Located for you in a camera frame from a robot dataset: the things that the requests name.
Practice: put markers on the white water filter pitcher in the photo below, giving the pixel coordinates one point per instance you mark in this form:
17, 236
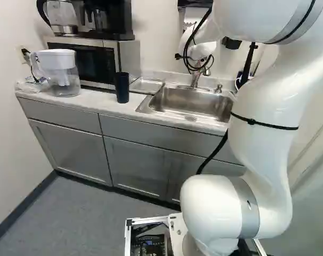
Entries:
60, 72

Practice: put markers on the clear plastic bag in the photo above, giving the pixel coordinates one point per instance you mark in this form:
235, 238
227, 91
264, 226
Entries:
31, 84

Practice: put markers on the stainless steel sink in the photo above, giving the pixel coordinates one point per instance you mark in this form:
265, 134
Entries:
189, 102

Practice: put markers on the metal tray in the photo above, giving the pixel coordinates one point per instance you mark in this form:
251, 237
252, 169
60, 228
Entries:
146, 86

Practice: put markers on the stainless steel microwave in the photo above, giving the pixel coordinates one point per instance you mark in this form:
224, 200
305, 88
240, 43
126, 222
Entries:
95, 64

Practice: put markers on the glass electric kettle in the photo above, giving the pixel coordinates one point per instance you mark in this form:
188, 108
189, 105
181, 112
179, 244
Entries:
61, 16

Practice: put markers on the black tall cup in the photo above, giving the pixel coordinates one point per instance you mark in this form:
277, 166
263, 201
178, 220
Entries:
122, 87

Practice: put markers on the black coffee maker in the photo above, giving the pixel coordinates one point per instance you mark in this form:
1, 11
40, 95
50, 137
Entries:
108, 17

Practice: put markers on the grey kitchen counter with cabinets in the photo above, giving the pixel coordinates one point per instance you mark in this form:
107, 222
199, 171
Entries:
79, 133

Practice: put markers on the chrome tap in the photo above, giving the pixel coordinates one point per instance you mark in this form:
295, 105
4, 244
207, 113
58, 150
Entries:
195, 77

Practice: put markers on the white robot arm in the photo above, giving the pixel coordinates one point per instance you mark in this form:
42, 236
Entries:
268, 149

